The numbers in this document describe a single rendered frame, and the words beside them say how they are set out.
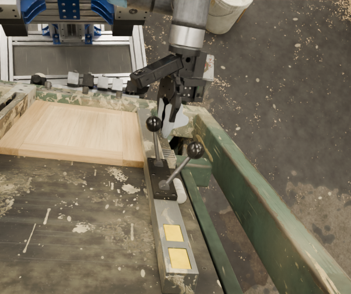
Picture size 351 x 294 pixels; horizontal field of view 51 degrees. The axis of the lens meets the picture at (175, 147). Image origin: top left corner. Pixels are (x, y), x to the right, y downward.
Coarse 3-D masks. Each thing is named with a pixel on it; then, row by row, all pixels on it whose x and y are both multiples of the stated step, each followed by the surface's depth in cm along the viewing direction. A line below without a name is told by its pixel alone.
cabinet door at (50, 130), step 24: (24, 120) 111; (48, 120) 116; (72, 120) 120; (96, 120) 125; (120, 120) 129; (0, 144) 92; (24, 144) 94; (48, 144) 97; (72, 144) 101; (96, 144) 104; (120, 144) 107
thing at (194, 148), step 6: (192, 144) 74; (198, 144) 74; (192, 150) 74; (198, 150) 74; (204, 150) 75; (192, 156) 75; (198, 156) 75; (186, 162) 76; (180, 168) 76; (174, 174) 77; (162, 180) 78; (168, 180) 77; (162, 186) 76; (168, 186) 77
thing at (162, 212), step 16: (144, 112) 136; (144, 128) 117; (144, 144) 104; (144, 160) 97; (160, 208) 71; (176, 208) 72; (160, 224) 66; (176, 224) 66; (160, 240) 61; (160, 256) 60; (192, 256) 58; (160, 272) 58; (176, 272) 54; (192, 272) 55; (176, 288) 55; (192, 288) 55
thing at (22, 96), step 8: (16, 88) 124; (24, 88) 126; (32, 88) 128; (8, 96) 114; (16, 96) 121; (24, 96) 117; (32, 96) 128; (0, 104) 105; (8, 104) 106; (16, 104) 108; (24, 104) 118; (0, 112) 98; (8, 112) 100; (16, 112) 109; (24, 112) 119; (0, 120) 93; (8, 120) 101; (0, 128) 94; (8, 128) 101; (0, 136) 94
